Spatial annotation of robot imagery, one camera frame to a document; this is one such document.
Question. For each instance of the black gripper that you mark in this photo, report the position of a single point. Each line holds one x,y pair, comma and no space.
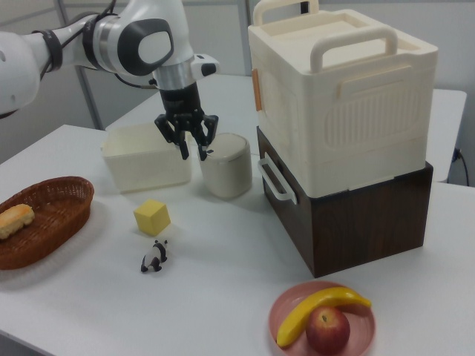
182,104

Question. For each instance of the grey partition post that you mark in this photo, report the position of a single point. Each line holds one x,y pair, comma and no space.
91,104
249,37

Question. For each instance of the red apple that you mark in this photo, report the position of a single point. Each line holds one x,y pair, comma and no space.
328,328

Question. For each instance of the brown wicker basket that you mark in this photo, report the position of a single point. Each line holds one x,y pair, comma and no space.
55,219

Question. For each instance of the toasted bread piece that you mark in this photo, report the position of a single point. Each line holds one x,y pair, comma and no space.
15,219

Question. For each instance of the yellow banana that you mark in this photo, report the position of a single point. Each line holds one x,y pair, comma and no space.
297,315

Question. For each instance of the white plastic open bin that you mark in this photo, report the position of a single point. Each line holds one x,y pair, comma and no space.
141,170

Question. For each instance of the pink plate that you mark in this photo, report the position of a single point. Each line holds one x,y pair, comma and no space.
356,333

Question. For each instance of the yellow foam cube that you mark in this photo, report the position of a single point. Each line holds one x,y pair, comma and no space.
150,219

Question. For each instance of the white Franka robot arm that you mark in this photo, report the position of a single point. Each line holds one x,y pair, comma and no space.
111,41

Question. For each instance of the dark wooden drawer cabinet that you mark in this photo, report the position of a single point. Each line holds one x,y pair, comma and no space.
371,230

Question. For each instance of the beige small trash can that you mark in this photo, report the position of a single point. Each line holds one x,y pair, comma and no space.
230,174

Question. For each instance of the panda toy figurine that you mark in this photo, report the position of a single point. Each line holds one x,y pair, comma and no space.
154,256

